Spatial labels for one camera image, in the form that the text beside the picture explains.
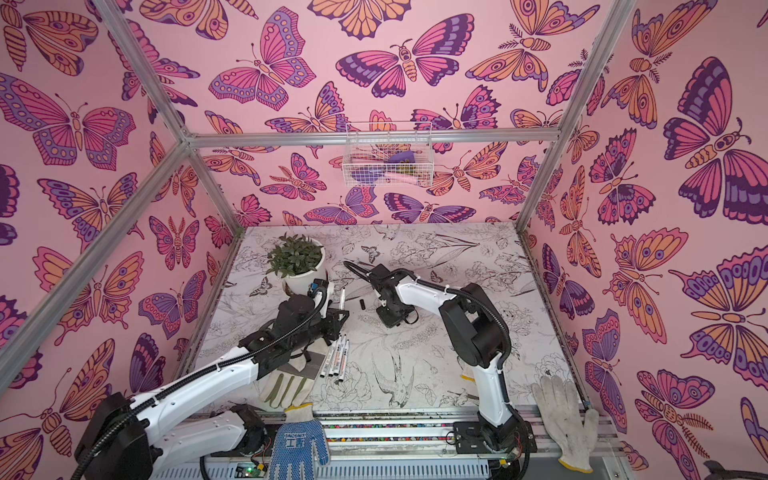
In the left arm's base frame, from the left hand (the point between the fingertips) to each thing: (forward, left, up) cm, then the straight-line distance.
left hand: (350, 310), depth 79 cm
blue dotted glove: (-28, +12, -15) cm, 34 cm away
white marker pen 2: (-7, +7, -15) cm, 18 cm away
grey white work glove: (-15, +16, -15) cm, 26 cm away
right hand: (+7, -12, -15) cm, 20 cm away
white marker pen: (+1, +2, +2) cm, 3 cm away
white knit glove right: (-22, -55, -16) cm, 61 cm away
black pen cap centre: (+10, -2, -15) cm, 18 cm away
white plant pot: (+12, +16, -4) cm, 21 cm away
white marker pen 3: (-10, +6, -15) cm, 19 cm away
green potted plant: (+17, +17, +4) cm, 24 cm away
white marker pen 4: (-7, +4, -15) cm, 17 cm away
